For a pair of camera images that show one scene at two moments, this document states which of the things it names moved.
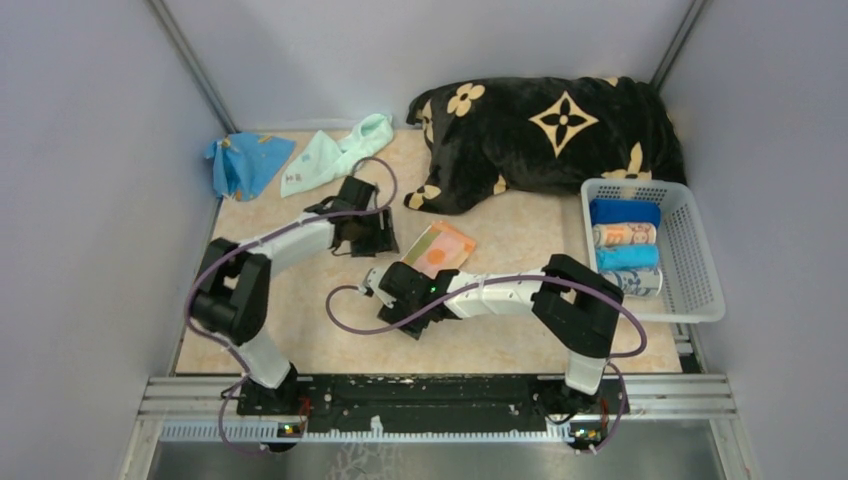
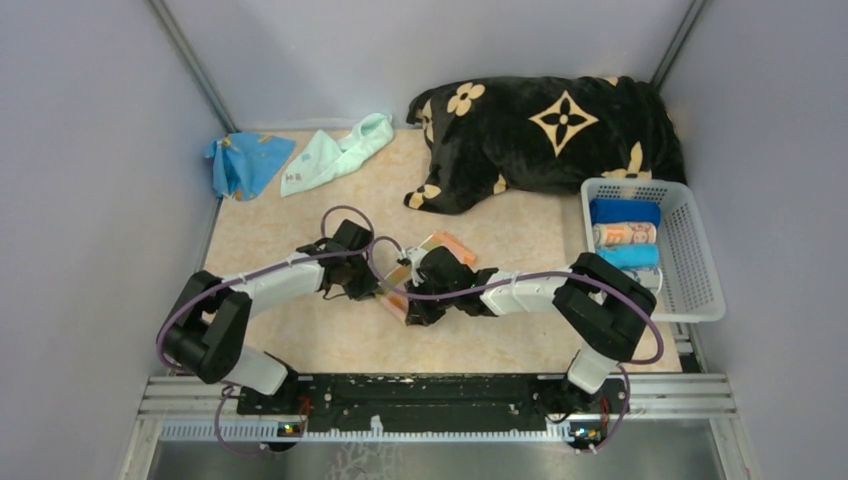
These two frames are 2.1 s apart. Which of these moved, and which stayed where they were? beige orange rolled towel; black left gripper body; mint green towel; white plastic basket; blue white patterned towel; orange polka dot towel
Moved: black left gripper body; orange polka dot towel
Stayed: white plastic basket; blue white patterned towel; beige orange rolled towel; mint green towel
